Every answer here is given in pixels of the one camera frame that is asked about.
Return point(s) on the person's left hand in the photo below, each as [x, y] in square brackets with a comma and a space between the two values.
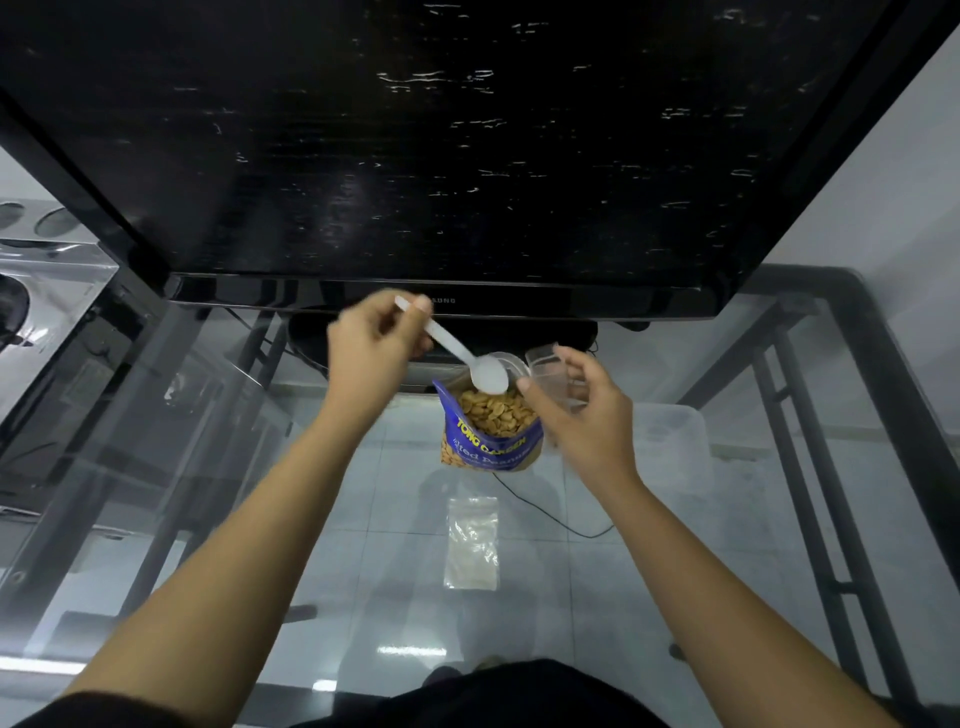
[367, 352]

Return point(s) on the person's right hand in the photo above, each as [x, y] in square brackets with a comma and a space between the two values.
[592, 427]

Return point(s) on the person's right thumb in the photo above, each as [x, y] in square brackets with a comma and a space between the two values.
[535, 390]

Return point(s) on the person's left fingers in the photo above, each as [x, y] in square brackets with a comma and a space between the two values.
[416, 330]

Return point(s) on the clear plastic container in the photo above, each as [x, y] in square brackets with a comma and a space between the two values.
[551, 371]

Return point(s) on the white plastic spoon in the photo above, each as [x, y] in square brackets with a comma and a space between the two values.
[461, 351]

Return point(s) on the person's left forearm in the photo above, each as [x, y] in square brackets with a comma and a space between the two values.
[247, 555]

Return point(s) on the person's right forearm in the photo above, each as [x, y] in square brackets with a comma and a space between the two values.
[720, 600]

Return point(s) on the roasted peanuts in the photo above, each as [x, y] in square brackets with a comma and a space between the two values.
[495, 414]

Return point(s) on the blue peanut bag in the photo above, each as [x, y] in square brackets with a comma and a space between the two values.
[487, 450]

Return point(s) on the clear plastic storage box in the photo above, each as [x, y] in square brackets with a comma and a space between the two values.
[671, 450]

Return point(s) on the small clear zip bag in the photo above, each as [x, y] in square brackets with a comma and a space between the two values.
[472, 544]

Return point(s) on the black flat screen television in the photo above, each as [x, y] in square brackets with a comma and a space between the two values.
[465, 150]

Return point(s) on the person's black shirt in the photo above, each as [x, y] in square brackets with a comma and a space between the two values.
[525, 697]

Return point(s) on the silver metal appliance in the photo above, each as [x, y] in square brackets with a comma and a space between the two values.
[45, 300]

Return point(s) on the black metal table frame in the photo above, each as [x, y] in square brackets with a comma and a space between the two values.
[862, 322]

